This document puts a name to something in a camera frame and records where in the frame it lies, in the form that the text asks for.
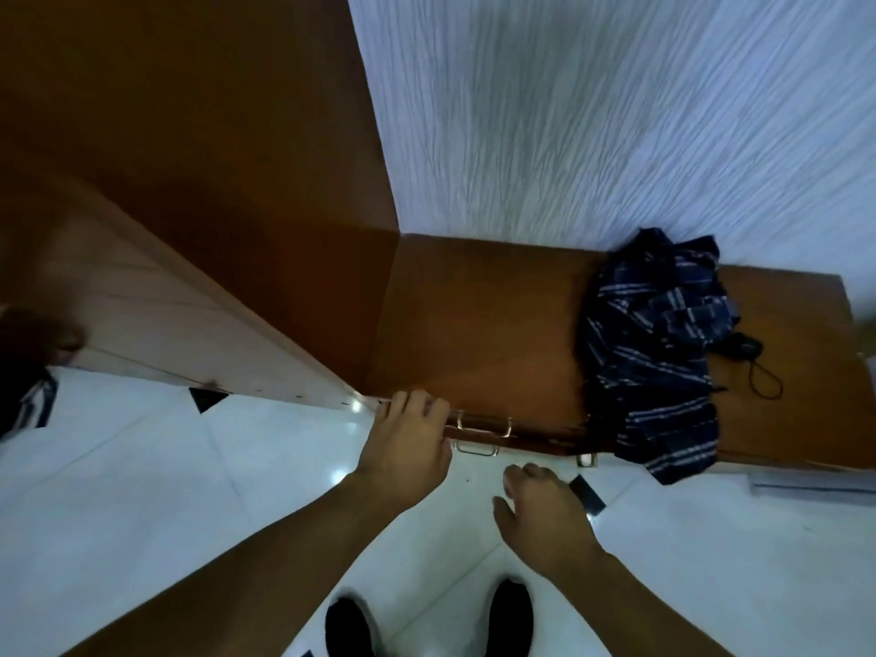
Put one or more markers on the person's right hand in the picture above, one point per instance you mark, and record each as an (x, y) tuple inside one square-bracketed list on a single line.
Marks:
[(551, 523)]

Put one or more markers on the person's left hand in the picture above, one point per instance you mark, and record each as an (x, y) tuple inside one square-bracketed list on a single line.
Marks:
[(404, 451)]

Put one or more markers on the person's left fingers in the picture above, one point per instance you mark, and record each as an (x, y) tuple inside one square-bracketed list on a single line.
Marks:
[(417, 407)]

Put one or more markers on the person's right thumb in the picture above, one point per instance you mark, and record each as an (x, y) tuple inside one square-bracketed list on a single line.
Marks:
[(505, 516)]

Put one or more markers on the person's left forearm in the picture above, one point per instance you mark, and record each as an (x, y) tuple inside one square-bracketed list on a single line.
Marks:
[(274, 567)]

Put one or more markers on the person's right forearm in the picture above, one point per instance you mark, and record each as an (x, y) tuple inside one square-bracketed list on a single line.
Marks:
[(636, 608)]

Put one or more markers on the person's black right shoe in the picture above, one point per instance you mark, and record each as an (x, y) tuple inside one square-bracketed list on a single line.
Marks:
[(510, 619)]

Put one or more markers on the person's black shoe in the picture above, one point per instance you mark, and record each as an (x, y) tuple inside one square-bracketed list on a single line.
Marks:
[(510, 619), (347, 629)]

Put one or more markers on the low brown wooden cabinet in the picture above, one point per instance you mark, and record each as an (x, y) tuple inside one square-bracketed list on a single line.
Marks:
[(493, 321)]

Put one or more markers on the person's black left shoe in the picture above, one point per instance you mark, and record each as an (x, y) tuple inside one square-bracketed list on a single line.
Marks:
[(347, 629)]

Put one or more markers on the blue striped folding umbrella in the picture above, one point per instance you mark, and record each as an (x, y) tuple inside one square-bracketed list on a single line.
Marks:
[(650, 362)]

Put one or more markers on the light wooden wardrobe door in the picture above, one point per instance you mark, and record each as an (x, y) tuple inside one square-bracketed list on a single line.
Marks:
[(178, 314)]

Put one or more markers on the tall brown wooden wardrobe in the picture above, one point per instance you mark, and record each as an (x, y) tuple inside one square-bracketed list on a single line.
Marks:
[(226, 143)]

